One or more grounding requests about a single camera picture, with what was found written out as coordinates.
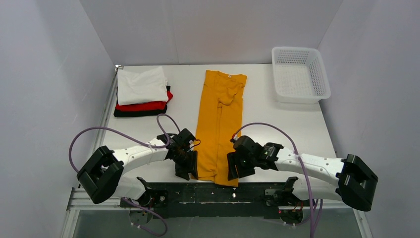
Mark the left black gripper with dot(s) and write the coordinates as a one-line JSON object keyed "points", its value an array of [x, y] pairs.
{"points": [[183, 159]]}

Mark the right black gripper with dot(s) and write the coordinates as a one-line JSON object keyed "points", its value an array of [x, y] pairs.
{"points": [[236, 160]]}

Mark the yellow t shirt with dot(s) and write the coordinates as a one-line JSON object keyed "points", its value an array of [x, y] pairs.
{"points": [[220, 115]]}

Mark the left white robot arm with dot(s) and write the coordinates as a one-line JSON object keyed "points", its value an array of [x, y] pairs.
{"points": [[104, 174]]}

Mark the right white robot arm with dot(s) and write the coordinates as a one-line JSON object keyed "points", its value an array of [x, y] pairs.
{"points": [[349, 180]]}

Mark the black folded t shirt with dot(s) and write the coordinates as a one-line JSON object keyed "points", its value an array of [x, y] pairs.
{"points": [[120, 114]]}

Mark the red folded t shirt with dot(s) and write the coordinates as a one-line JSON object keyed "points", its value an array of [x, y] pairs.
{"points": [[150, 106]]}

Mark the white folded t shirt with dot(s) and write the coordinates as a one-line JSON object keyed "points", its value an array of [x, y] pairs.
{"points": [[139, 88]]}

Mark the white plastic basket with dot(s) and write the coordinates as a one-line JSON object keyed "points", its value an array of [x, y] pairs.
{"points": [[299, 75]]}

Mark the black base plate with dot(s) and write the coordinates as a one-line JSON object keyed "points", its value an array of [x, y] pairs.
{"points": [[250, 199]]}

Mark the aluminium frame rail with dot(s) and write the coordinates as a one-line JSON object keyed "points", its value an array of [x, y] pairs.
{"points": [[245, 177]]}

